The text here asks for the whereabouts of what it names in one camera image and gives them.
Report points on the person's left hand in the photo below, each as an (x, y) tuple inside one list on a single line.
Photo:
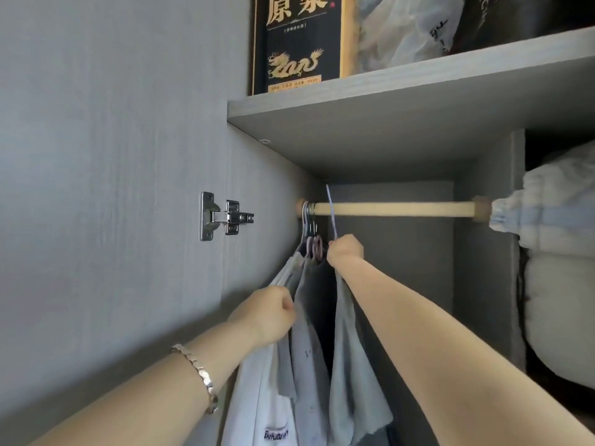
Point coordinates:
[(265, 315)]

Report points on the person's right hand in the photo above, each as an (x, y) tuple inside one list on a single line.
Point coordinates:
[(346, 253)]

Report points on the pink bow hanger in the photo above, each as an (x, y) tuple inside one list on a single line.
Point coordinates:
[(314, 246)]

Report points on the white t-shirt red print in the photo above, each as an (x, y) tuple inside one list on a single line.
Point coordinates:
[(255, 404)]

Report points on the white glossy wardrobe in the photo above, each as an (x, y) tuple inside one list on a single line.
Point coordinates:
[(116, 157)]

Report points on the person's left forearm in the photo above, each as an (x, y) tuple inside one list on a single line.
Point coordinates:
[(139, 404)]

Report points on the person's right forearm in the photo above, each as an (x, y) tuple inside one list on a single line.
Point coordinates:
[(441, 357)]

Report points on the wooden hanging rod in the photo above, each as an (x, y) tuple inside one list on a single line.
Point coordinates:
[(395, 209)]

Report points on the metal door hinge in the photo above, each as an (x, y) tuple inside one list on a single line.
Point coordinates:
[(230, 217)]

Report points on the white fleece blanket blue stripe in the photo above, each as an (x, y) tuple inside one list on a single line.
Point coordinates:
[(548, 213)]

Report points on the black box gold dragon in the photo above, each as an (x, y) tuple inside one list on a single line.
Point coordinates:
[(302, 37)]

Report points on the cream rolled quilt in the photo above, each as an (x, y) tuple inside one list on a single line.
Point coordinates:
[(562, 311)]

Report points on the translucent white plastic bag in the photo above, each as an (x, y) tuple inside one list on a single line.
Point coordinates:
[(400, 32)]

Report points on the black shopping bag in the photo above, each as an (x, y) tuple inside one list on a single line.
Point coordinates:
[(534, 18)]

